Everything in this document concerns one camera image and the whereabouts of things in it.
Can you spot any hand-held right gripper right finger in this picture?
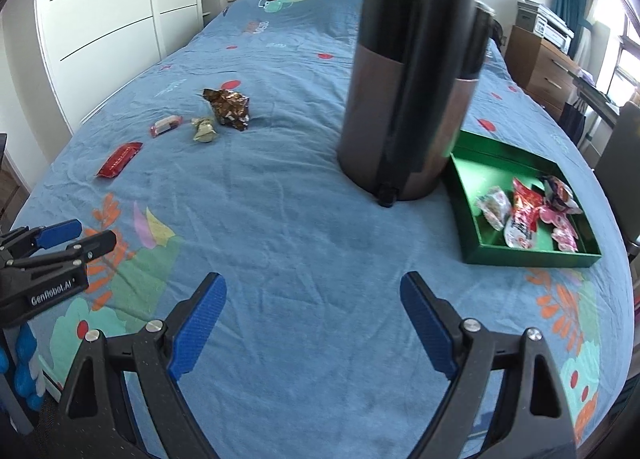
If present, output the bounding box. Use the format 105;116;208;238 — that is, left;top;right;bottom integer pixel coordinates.
400;271;576;459

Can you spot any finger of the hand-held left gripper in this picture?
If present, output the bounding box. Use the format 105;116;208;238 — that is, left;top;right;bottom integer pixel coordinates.
0;219;83;260
10;230;117;276

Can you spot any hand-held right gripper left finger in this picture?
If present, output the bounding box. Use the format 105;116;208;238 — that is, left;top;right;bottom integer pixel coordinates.
50;271;228;459

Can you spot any green shallow box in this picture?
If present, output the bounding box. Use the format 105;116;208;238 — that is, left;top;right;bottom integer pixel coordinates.
446;129;602;269

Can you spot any small clear candy packet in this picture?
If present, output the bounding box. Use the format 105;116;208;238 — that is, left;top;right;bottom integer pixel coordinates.
475;186;512;230

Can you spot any red and white snack packet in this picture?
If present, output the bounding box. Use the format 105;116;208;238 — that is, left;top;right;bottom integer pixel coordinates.
504;178;545;249

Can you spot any small pink white candy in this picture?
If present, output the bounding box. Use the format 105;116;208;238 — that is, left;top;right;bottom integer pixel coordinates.
150;114;182;138

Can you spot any small green gold candy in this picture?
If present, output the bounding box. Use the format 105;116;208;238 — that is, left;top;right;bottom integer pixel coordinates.
191;116;219;144

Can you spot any pink cartoon snack packet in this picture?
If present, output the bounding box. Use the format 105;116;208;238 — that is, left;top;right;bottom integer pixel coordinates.
537;204;578;252

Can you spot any black orange white snack bag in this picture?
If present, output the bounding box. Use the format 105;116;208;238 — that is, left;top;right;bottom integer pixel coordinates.
542;175;583;214

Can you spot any brown foil chocolate wrapper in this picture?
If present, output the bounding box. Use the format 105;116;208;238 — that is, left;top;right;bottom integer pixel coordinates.
202;87;251;131

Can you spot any person's left hand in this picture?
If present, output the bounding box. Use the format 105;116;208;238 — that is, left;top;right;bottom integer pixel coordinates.
0;325;48;412

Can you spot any wooden nightstand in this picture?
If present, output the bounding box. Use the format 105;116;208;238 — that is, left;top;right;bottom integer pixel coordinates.
0;133;32;230

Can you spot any white wardrobe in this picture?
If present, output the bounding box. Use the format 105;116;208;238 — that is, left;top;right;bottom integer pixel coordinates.
32;0;203;134

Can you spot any dark hanging bag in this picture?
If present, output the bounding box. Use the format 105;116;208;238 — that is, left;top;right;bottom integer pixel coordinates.
562;99;588;147

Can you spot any black office chair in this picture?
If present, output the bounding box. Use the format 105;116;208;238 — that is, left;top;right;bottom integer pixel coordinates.
592;101;640;260

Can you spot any wooden dresser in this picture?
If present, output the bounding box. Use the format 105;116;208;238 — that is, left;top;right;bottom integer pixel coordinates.
505;25;583;122

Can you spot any cluttered desk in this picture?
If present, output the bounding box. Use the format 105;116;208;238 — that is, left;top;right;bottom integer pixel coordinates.
572;74;626;122

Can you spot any white printer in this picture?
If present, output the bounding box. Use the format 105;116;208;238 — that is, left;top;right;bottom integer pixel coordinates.
532;6;575;54

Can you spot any window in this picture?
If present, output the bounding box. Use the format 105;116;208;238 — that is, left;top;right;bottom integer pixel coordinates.
582;0;640;104

